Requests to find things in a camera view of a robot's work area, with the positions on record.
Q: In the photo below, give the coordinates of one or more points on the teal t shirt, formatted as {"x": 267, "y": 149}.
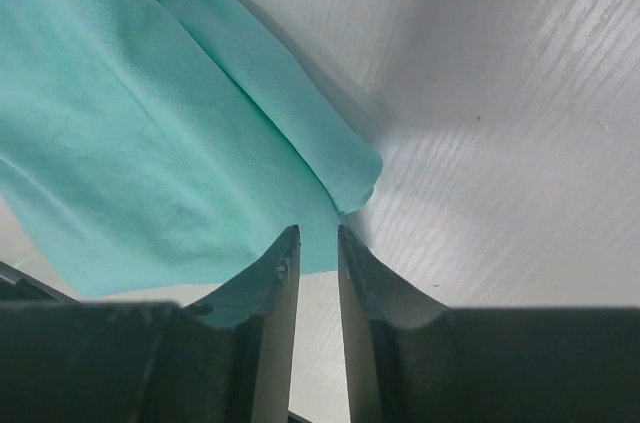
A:
{"x": 147, "y": 143}

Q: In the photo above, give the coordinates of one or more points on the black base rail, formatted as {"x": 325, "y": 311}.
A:
{"x": 18, "y": 286}

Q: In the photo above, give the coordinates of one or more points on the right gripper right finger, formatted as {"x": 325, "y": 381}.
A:
{"x": 410, "y": 358}

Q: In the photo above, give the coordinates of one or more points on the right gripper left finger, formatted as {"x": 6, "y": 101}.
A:
{"x": 224, "y": 358}

